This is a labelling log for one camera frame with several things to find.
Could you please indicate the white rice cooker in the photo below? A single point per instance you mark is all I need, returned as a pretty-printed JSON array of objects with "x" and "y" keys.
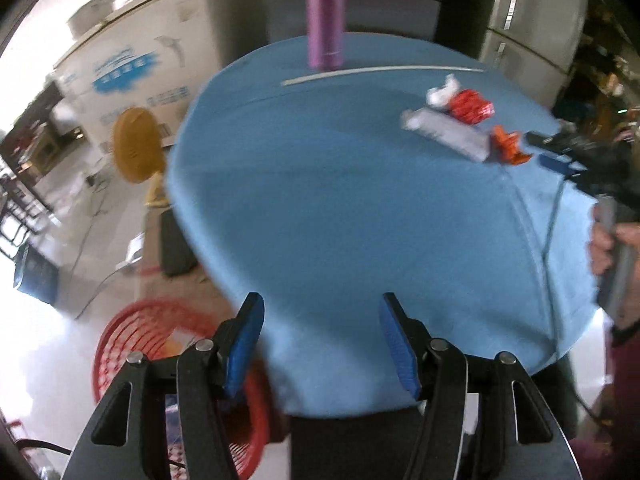
[{"x": 92, "y": 12}]

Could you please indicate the yellow table fan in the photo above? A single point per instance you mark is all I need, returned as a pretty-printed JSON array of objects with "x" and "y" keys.
[{"x": 137, "y": 145}]

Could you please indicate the grey cabinet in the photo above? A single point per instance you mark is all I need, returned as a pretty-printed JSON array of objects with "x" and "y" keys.
[{"x": 390, "y": 5}]

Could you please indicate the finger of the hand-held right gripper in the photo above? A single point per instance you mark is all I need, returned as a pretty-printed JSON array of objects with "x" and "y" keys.
[
  {"x": 555, "y": 164},
  {"x": 545, "y": 141}
]

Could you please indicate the long white tube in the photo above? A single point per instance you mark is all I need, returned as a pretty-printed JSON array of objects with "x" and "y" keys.
[{"x": 380, "y": 70}]

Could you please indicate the cardboard box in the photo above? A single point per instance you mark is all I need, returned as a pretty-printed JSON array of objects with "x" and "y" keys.
[{"x": 200, "y": 287}]

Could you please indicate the purple thermos bottle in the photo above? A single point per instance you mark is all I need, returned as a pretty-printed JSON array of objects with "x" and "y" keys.
[{"x": 325, "y": 20}]

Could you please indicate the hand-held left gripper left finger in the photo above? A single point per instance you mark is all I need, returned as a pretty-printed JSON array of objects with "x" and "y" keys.
[{"x": 242, "y": 355}]

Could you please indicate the person's right hand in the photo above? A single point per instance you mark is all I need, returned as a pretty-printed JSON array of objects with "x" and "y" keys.
[{"x": 597, "y": 250}]

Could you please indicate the red plastic bag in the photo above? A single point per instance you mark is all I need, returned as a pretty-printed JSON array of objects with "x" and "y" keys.
[{"x": 470, "y": 105}]

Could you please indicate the dark waste bin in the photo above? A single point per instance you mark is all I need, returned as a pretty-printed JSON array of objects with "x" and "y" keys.
[{"x": 35, "y": 272}]

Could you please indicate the black phone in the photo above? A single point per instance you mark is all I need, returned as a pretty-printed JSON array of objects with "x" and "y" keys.
[{"x": 175, "y": 245}]

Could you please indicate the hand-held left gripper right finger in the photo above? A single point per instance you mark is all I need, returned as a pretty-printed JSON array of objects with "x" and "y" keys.
[{"x": 400, "y": 355}]

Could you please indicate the orange wrapper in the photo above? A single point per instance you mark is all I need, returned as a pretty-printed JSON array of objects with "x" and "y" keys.
[{"x": 507, "y": 142}]

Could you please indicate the white printed packet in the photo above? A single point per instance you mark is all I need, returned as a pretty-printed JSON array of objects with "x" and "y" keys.
[{"x": 445, "y": 130}]

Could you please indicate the red plastic basket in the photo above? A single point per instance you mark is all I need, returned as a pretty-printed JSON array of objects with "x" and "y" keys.
[{"x": 125, "y": 340}]

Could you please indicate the clear plastic bag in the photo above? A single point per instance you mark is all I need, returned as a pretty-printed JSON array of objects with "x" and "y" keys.
[{"x": 442, "y": 92}]

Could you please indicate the silver refrigerator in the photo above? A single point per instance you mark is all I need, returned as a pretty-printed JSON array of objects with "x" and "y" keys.
[{"x": 530, "y": 20}]

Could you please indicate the white electric appliance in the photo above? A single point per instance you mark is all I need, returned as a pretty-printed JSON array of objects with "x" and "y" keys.
[{"x": 135, "y": 252}]

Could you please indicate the white chest freezer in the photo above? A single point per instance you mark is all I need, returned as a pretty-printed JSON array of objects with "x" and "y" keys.
[{"x": 150, "y": 50}]

